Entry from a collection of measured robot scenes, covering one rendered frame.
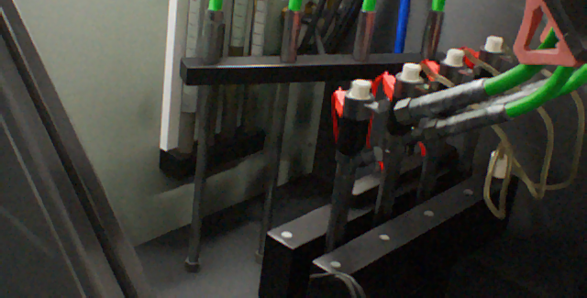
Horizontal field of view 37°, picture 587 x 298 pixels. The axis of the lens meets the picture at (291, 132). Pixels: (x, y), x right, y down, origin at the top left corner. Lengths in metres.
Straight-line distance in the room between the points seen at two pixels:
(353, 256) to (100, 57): 0.34
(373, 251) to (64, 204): 0.40
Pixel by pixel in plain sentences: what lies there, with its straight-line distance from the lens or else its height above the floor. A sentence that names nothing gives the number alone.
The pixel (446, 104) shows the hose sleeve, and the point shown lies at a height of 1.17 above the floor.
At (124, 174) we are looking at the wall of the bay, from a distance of 1.04.
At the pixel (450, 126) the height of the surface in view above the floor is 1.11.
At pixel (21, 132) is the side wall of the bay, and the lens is 0.57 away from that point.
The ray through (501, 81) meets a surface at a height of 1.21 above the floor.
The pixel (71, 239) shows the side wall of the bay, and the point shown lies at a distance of 0.56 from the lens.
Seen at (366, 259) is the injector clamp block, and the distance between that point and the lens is 0.86.
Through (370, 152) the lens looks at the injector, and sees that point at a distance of 0.81.
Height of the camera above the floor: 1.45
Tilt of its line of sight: 26 degrees down
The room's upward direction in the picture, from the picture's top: 8 degrees clockwise
